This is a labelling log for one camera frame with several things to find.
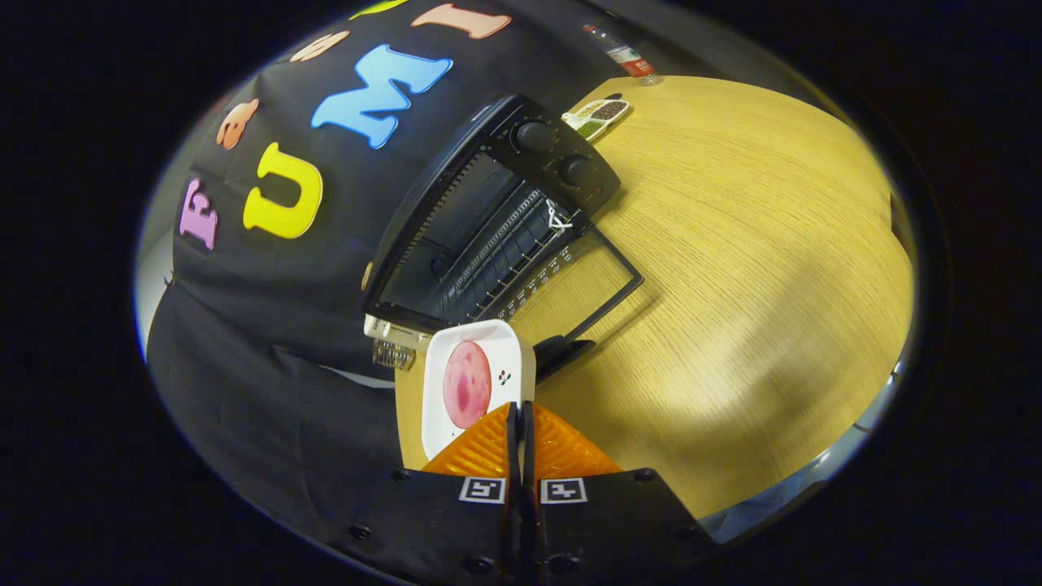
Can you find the pink ham slice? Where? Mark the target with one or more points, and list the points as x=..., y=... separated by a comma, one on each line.
x=466, y=387

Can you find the white divided dish with beans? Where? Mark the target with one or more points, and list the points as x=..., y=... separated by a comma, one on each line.
x=598, y=118

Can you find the clear plastic water bottle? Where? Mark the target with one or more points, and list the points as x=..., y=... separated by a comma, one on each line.
x=625, y=57

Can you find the white square plate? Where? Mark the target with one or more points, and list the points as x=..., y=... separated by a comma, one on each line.
x=506, y=350

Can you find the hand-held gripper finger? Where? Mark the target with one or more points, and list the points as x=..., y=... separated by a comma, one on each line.
x=528, y=464
x=514, y=464

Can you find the black toaster oven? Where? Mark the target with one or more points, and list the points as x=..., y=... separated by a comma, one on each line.
x=600, y=185

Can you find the black backdrop cloth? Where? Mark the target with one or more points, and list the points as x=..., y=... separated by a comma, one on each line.
x=285, y=325

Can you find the white pop-up toaster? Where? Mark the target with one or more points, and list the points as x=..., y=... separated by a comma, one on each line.
x=391, y=330

